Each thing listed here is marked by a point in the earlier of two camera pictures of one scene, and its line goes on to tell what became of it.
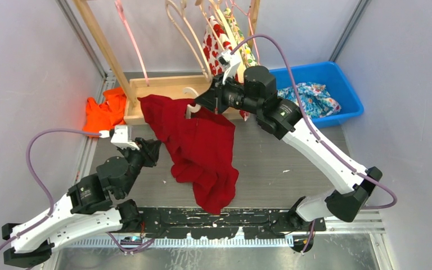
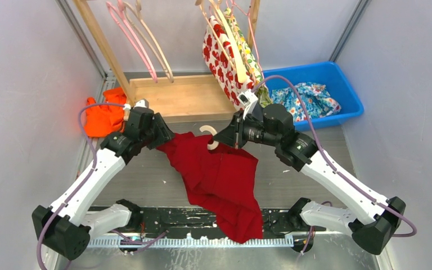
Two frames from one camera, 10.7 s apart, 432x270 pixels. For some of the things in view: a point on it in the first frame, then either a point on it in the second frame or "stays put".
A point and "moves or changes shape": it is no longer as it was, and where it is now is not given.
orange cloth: x=103 y=117 stays put
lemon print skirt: x=245 y=51 stays put
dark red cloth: x=201 y=147 moves or changes shape
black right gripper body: x=231 y=95 → x=248 y=129
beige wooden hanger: x=190 y=108 → x=215 y=144
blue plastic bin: x=328 y=73 stays put
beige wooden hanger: x=183 y=10 → x=148 y=37
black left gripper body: x=139 y=158 → x=145 y=138
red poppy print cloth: x=216 y=42 stays put
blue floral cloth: x=315 y=99 stays put
